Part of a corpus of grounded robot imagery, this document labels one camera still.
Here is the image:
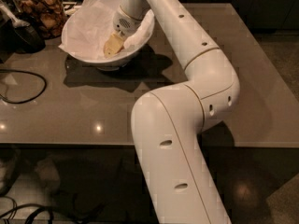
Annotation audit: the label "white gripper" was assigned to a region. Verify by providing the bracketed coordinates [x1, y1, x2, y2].
[103, 6, 144, 58]

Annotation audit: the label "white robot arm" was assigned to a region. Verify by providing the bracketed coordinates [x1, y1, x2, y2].
[113, 0, 240, 224]

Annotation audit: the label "white ceramic bowl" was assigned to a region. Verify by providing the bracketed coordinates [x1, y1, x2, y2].
[61, 0, 156, 72]

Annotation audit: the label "white paper napkin liner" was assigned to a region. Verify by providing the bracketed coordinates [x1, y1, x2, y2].
[58, 0, 156, 61]

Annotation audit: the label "glass jar of snacks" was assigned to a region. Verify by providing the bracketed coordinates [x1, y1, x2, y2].
[13, 0, 66, 39]

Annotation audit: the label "black cable on table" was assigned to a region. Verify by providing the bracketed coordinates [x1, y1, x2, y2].
[0, 68, 48, 105]

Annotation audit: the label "black appliance with handle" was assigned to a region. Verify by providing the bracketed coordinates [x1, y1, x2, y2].
[0, 1, 46, 63]

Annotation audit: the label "black cables on floor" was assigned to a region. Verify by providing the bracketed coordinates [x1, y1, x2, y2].
[0, 196, 104, 224]

